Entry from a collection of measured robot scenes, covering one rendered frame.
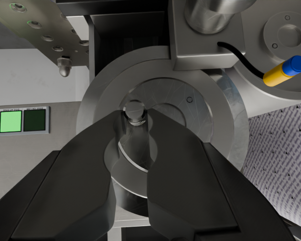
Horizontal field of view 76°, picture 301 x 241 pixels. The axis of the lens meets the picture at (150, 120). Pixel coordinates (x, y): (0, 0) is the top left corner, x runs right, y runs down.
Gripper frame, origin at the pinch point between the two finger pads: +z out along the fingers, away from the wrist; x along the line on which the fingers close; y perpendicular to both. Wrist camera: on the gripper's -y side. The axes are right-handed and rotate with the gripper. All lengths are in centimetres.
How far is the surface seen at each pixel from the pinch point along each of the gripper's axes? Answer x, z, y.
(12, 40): -150, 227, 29
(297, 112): 19.7, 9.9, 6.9
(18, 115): -32.1, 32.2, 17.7
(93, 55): -4.0, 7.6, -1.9
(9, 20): -23.2, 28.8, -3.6
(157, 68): 1.8, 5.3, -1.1
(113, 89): -1.9, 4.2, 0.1
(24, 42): -140, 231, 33
